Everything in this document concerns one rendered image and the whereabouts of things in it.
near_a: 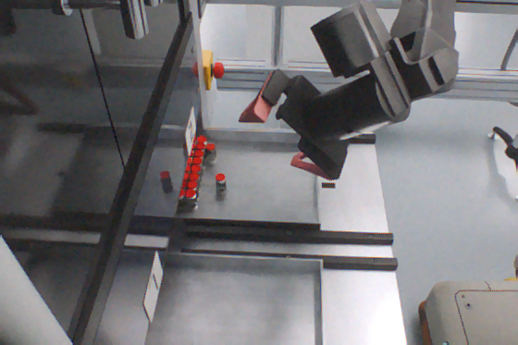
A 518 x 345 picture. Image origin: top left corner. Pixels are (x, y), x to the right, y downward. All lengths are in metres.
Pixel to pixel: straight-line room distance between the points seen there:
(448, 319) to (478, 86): 0.98
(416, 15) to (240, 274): 0.55
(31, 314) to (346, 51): 0.35
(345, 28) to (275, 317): 0.53
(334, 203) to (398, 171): 1.37
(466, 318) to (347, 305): 0.81
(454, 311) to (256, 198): 0.86
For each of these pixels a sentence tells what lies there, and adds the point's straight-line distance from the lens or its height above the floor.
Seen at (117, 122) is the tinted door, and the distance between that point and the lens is 0.56.
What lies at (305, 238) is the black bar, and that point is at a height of 0.89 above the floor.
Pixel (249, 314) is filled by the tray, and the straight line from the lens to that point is 0.84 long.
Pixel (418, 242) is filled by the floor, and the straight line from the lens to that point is 2.10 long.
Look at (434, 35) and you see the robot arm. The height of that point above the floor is 1.38.
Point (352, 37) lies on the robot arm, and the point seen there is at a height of 1.40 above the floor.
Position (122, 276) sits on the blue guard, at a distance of 0.58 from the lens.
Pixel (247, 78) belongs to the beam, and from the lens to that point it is 1.96.
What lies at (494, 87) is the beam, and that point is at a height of 0.50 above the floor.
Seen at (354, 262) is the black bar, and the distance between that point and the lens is 0.89.
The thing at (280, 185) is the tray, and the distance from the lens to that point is 1.01.
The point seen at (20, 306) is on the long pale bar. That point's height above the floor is 1.46.
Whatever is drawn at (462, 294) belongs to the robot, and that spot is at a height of 0.28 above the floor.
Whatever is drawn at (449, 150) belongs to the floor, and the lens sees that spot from 2.54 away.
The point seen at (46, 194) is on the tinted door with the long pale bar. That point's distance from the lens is 0.41.
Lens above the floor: 1.64
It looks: 43 degrees down
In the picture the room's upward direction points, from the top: straight up
